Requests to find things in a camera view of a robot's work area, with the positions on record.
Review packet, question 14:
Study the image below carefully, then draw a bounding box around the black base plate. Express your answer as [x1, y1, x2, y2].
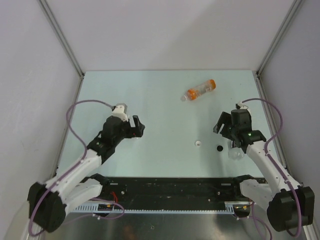
[81, 176, 271, 211]

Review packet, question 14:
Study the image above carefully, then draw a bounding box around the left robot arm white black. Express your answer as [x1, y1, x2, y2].
[27, 115, 145, 233]

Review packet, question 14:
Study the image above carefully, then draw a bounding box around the white bottle cap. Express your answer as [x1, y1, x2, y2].
[194, 140, 202, 147]

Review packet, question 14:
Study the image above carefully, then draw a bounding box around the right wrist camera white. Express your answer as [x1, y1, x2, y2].
[235, 101, 251, 114]

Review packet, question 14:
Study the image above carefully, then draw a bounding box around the clear unlabelled plastic bottle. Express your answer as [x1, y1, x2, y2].
[127, 134, 142, 139]

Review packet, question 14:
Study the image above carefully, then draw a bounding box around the grey slotted cable duct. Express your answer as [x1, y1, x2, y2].
[71, 202, 251, 215]

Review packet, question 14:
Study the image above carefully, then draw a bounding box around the blue label water bottle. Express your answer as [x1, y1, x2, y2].
[227, 140, 245, 161]

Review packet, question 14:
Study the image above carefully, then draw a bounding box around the orange label bottle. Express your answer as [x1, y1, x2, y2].
[181, 79, 216, 102]

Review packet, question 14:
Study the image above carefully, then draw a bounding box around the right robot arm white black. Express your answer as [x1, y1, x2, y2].
[213, 108, 315, 232]

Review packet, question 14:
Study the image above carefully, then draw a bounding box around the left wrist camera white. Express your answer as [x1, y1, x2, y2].
[111, 103, 130, 122]

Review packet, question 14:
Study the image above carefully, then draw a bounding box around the black bottle cap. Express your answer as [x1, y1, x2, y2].
[216, 145, 224, 152]

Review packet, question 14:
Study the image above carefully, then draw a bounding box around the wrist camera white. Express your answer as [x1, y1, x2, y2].
[111, 103, 130, 122]
[235, 101, 251, 114]

